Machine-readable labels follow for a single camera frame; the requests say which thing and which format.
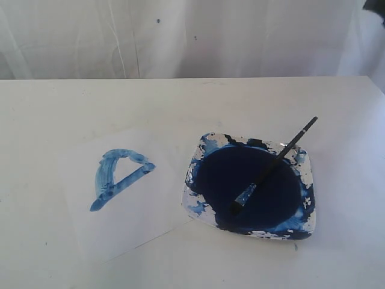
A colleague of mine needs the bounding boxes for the black paintbrush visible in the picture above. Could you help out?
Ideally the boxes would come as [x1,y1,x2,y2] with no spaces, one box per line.
[229,116,318,216]

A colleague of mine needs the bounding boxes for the white backdrop cloth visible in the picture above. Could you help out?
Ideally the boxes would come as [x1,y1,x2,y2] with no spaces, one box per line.
[1,1,384,85]

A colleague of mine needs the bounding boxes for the white square paint plate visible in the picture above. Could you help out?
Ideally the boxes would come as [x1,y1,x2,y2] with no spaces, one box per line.
[182,132,316,240]

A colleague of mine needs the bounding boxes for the white paper sheet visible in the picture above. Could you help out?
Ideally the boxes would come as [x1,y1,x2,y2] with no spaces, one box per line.
[59,129,189,264]

